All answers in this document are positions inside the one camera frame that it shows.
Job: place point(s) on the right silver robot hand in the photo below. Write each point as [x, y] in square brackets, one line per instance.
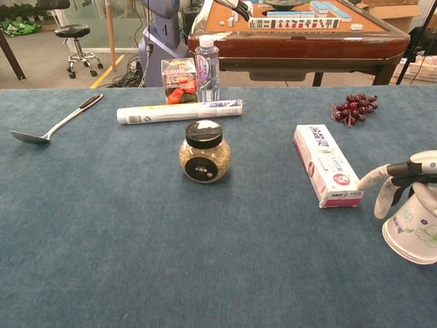
[420, 167]

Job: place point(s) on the white floral paper cup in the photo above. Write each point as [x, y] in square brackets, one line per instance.
[409, 235]

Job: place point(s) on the white pink toothpaste box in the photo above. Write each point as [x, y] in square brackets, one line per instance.
[327, 164]

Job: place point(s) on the brown cardboard box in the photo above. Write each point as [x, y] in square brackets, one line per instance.
[392, 13]

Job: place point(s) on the glass jar black lid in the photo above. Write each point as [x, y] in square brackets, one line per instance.
[205, 157]

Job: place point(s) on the black silver background robot hand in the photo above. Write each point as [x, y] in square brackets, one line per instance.
[239, 8]

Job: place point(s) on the dark red grape bunch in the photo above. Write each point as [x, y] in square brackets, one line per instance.
[356, 107]

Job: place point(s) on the white plastic crate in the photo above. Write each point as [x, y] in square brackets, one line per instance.
[425, 70]

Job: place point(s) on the black tripod stand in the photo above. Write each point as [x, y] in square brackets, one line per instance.
[414, 48]

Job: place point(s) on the single white mahjong tile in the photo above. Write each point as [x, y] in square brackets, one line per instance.
[356, 27]

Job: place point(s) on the brown mahjong table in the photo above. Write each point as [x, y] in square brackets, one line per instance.
[300, 48]

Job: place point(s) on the mahjong tile row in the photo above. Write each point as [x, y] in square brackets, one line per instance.
[293, 23]

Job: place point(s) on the clear water bottle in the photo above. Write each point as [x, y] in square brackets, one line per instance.
[207, 71]

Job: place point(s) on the white plastic wrap roll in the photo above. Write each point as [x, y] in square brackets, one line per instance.
[177, 112]

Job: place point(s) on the wooden pole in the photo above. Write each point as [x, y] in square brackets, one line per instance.
[111, 37]

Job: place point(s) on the black rolling stool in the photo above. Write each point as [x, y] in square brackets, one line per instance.
[72, 31]

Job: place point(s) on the green bag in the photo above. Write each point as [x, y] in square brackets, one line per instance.
[18, 27]

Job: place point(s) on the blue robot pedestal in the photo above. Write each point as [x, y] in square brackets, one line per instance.
[164, 34]

